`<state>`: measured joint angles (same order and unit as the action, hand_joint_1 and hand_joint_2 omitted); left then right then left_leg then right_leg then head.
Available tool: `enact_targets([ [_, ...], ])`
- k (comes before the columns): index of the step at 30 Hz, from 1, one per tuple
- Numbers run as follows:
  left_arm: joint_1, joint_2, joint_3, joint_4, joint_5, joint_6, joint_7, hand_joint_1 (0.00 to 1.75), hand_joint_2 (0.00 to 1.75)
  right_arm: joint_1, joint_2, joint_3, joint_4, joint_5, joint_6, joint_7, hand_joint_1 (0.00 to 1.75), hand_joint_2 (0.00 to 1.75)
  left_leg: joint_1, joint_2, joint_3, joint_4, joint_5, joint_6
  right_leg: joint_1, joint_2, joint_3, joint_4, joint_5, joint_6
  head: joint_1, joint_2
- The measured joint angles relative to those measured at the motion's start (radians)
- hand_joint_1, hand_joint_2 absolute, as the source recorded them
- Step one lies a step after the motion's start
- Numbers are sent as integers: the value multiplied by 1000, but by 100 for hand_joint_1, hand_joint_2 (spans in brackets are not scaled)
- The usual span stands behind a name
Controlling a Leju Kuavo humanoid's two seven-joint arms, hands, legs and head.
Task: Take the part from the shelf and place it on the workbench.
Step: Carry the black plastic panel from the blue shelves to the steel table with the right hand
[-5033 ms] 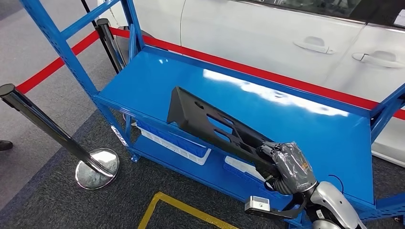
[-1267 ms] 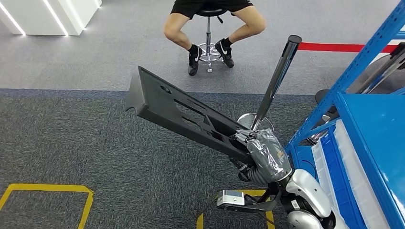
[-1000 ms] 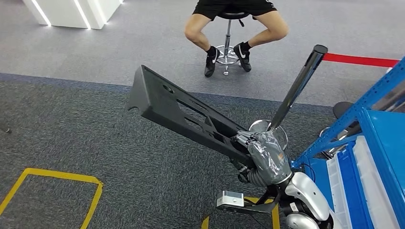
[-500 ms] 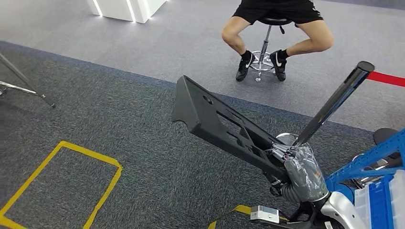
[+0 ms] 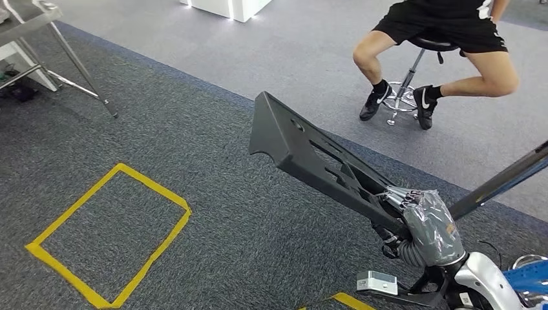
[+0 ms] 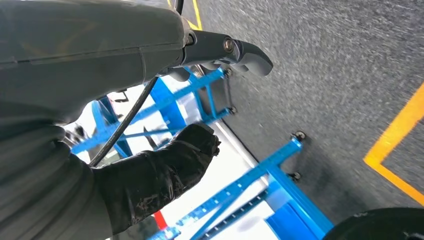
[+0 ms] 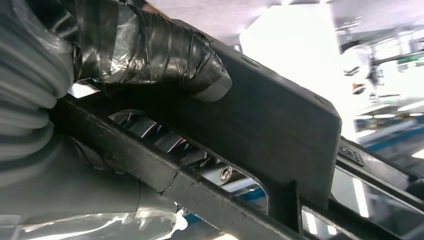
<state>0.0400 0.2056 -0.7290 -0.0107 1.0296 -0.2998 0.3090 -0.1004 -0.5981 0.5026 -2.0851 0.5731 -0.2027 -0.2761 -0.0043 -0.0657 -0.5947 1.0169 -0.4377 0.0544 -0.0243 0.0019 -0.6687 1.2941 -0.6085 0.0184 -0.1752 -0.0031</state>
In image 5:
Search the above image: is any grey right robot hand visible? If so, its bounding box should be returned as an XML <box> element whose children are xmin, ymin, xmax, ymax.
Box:
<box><xmin>371</xmin><ymin>185</ymin><xmax>467</xmax><ymax>269</ymax></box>

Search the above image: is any black plastic frame part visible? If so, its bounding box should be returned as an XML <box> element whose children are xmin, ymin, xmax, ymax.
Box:
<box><xmin>249</xmin><ymin>90</ymin><xmax>412</xmax><ymax>240</ymax></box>

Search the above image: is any person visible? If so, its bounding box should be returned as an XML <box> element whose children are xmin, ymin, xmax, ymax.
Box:
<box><xmin>352</xmin><ymin>0</ymin><xmax>520</xmax><ymax>131</ymax></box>

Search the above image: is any black stool with chrome base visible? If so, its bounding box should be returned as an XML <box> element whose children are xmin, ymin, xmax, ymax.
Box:
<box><xmin>382</xmin><ymin>36</ymin><xmax>467</xmax><ymax>126</ymax></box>

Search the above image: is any white lit cabinet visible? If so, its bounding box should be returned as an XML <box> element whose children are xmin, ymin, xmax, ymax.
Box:
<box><xmin>180</xmin><ymin>0</ymin><xmax>273</xmax><ymax>23</ymax></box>

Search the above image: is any stainless steel table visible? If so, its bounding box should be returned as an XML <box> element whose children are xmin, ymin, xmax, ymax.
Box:
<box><xmin>0</xmin><ymin>0</ymin><xmax>120</xmax><ymax>119</ymax></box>

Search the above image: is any black camera cable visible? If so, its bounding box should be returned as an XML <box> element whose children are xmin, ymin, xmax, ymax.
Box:
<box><xmin>477</xmin><ymin>239</ymin><xmax>503</xmax><ymax>271</ymax></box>

